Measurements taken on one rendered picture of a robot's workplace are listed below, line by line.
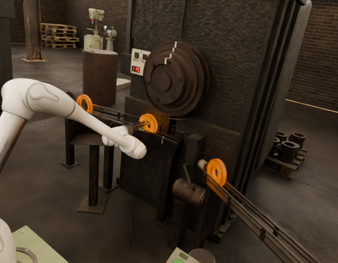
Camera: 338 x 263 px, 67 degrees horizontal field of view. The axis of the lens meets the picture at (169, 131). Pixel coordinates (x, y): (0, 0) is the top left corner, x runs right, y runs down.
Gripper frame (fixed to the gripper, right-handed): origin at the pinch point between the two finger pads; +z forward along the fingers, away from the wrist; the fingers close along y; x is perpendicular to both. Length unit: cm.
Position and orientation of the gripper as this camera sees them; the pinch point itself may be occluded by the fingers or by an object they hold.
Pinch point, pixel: (147, 122)
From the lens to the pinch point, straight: 186.9
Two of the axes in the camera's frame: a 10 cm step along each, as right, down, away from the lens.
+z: 5.7, -2.9, 7.7
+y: 8.1, 3.2, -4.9
